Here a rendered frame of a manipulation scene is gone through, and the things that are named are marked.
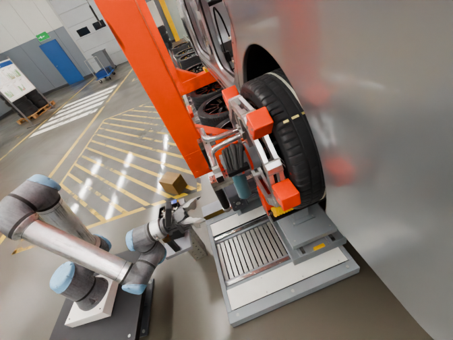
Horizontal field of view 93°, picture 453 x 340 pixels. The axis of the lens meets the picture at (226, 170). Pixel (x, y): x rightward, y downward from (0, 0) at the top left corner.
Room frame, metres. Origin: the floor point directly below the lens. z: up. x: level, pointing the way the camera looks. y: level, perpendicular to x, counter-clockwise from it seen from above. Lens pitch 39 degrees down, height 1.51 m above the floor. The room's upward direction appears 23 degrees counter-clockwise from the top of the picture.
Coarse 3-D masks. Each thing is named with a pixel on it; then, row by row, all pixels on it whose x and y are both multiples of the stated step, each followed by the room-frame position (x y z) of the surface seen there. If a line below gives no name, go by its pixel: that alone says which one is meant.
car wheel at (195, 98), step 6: (210, 84) 3.40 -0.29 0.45; (216, 84) 3.20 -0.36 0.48; (198, 90) 3.31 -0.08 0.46; (204, 90) 3.18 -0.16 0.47; (210, 90) 3.09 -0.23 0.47; (216, 90) 2.90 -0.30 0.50; (192, 96) 3.06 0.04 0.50; (198, 96) 2.95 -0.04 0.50; (204, 96) 2.88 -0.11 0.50; (210, 96) 2.85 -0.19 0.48; (198, 102) 2.95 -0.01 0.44; (198, 108) 3.00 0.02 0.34
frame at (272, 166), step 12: (240, 96) 0.94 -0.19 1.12; (240, 108) 0.83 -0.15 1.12; (252, 108) 0.79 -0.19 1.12; (264, 156) 0.62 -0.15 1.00; (276, 156) 0.61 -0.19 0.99; (264, 168) 0.60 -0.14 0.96; (276, 168) 0.59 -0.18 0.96; (264, 180) 0.88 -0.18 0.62; (264, 192) 0.80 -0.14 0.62; (276, 204) 0.59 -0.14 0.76
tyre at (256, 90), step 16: (256, 80) 0.89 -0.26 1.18; (272, 80) 0.82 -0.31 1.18; (288, 80) 0.78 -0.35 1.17; (256, 96) 0.79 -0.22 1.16; (272, 96) 0.73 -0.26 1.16; (288, 96) 0.72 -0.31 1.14; (272, 112) 0.68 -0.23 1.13; (288, 112) 0.66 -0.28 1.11; (272, 128) 0.68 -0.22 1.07; (288, 128) 0.62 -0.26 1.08; (304, 128) 0.60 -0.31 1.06; (288, 144) 0.59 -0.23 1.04; (304, 144) 0.57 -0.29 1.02; (288, 160) 0.58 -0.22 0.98; (304, 160) 0.55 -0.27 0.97; (304, 176) 0.53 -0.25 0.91; (320, 176) 0.53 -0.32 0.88; (304, 192) 0.53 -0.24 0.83; (320, 192) 0.54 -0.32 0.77
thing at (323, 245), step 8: (264, 208) 1.06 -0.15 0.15; (272, 224) 0.92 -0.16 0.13; (280, 232) 0.83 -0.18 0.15; (336, 232) 0.67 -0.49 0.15; (320, 240) 0.66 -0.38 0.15; (328, 240) 0.63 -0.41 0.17; (336, 240) 0.61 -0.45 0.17; (344, 240) 0.61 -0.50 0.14; (288, 248) 0.70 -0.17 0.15; (304, 248) 0.65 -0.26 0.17; (312, 248) 0.64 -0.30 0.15; (320, 248) 0.61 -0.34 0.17; (328, 248) 0.61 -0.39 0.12; (296, 256) 0.63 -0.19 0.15; (304, 256) 0.61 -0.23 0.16; (312, 256) 0.61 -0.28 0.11; (296, 264) 0.61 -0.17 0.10
